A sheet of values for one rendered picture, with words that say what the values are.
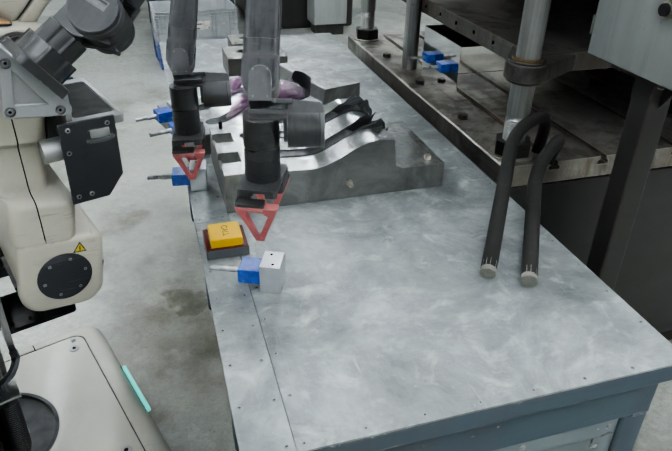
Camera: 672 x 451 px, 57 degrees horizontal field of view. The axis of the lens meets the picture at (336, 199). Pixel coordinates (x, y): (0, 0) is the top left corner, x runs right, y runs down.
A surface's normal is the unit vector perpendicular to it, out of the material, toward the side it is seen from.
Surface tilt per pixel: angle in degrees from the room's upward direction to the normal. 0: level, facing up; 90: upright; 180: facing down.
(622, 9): 90
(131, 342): 0
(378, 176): 90
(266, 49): 55
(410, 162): 0
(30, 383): 0
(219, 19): 91
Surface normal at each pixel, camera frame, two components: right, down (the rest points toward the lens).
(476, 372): 0.02, -0.87
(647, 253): 0.29, 0.48
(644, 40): -0.96, 0.12
